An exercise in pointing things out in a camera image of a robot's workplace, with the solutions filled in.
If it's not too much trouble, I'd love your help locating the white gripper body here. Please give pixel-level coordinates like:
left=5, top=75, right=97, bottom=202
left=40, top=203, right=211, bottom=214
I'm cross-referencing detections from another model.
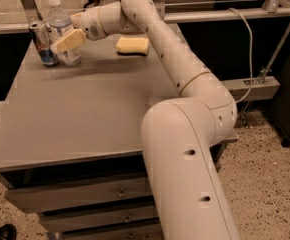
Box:
left=79, top=6, right=107, bottom=40

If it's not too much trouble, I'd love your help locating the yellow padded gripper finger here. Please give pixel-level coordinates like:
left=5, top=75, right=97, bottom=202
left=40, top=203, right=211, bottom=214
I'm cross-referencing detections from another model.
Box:
left=51, top=29, right=87, bottom=54
left=70, top=13, right=82, bottom=28

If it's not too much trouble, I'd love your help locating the clear plastic water bottle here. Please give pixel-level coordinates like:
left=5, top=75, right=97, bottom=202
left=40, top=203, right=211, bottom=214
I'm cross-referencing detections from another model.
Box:
left=47, top=0, right=81, bottom=66

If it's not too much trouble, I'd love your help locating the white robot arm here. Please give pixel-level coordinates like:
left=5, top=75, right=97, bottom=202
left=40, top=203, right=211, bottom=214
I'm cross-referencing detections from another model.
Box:
left=52, top=0, right=240, bottom=240

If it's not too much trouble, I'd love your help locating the redbull can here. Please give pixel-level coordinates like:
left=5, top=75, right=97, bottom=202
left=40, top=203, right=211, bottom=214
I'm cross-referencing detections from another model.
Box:
left=29, top=21, right=59, bottom=67

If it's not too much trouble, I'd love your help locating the yellow sponge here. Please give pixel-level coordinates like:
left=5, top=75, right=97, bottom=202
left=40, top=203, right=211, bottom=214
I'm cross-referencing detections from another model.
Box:
left=116, top=36, right=149, bottom=55

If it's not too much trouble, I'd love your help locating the grey drawer cabinet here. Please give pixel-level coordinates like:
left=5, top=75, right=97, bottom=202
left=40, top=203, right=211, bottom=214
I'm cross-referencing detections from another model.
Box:
left=0, top=39, right=178, bottom=240

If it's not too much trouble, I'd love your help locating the black shoe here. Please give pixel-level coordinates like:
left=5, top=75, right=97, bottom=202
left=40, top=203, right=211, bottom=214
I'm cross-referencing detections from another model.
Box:
left=0, top=224, right=17, bottom=240

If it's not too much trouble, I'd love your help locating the metal frame rail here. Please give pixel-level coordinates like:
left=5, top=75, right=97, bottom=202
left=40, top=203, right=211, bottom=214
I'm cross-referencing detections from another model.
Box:
left=0, top=0, right=290, bottom=35

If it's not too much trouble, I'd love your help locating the white cable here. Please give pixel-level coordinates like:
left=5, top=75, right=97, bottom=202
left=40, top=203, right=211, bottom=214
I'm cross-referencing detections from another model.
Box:
left=227, top=7, right=255, bottom=104

